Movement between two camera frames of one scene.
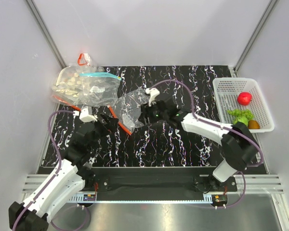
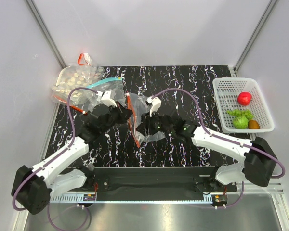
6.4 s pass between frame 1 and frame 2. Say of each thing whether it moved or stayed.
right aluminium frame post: stayed
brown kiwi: stayed
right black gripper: moved
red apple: stayed
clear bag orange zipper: moved
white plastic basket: stayed
